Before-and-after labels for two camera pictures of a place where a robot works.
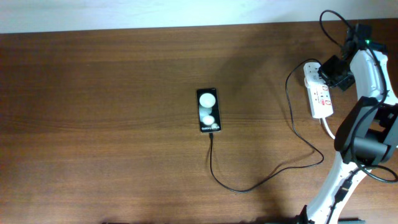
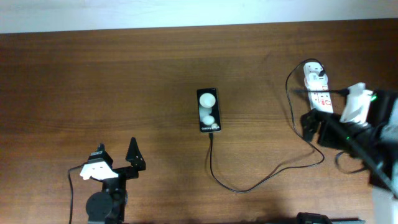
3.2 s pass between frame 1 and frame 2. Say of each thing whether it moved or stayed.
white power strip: stayed
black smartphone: stayed
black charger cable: stayed
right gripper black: moved
